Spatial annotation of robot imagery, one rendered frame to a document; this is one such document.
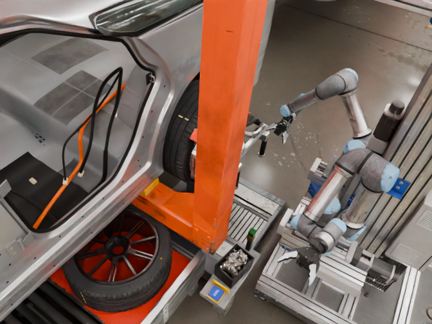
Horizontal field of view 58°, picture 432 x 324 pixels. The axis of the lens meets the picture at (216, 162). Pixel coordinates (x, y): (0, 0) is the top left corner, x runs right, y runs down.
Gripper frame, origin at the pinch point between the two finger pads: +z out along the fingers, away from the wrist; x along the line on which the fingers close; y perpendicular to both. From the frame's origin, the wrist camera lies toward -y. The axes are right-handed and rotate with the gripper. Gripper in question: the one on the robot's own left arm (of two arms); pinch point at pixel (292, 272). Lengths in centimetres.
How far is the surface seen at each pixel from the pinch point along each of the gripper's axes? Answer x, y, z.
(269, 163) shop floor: 116, 110, -142
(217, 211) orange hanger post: 55, 19, -14
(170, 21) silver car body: 104, -61, -35
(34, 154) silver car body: 171, 21, 30
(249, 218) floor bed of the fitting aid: 85, 108, -78
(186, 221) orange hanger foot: 79, 45, -12
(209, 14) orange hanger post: 53, -84, -12
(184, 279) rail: 67, 76, 4
